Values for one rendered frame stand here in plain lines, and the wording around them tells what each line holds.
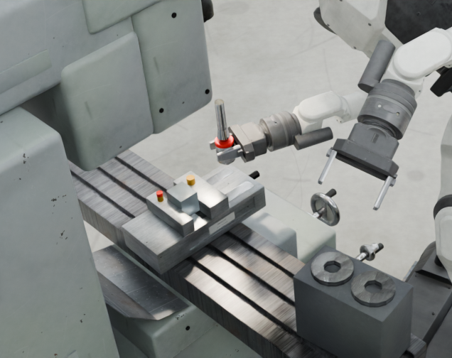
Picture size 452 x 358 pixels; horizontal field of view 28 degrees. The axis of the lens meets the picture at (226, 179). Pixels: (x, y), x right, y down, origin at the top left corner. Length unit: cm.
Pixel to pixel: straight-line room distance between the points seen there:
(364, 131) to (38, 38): 61
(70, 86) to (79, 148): 15
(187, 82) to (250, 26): 302
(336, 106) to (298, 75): 229
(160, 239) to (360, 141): 76
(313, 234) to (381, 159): 99
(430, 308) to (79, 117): 120
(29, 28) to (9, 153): 23
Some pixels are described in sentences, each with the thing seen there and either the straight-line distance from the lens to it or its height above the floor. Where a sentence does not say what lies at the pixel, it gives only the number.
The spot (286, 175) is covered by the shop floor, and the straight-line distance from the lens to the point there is 388.
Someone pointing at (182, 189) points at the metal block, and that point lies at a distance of 220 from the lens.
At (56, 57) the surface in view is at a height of 162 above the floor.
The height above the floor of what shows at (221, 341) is 64.
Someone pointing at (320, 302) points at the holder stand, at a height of 108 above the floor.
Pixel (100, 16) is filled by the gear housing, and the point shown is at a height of 167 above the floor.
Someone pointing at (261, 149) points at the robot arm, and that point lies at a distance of 219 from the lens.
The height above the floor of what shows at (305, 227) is 73.
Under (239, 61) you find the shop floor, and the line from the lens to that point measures 466.
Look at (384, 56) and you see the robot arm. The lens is 165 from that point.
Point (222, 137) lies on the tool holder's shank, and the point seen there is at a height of 118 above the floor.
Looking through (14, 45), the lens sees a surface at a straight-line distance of 164.
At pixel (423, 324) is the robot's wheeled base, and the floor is 59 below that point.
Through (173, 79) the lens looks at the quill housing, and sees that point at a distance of 192.
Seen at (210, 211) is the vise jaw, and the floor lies 102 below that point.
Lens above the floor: 247
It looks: 39 degrees down
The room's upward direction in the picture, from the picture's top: 7 degrees counter-clockwise
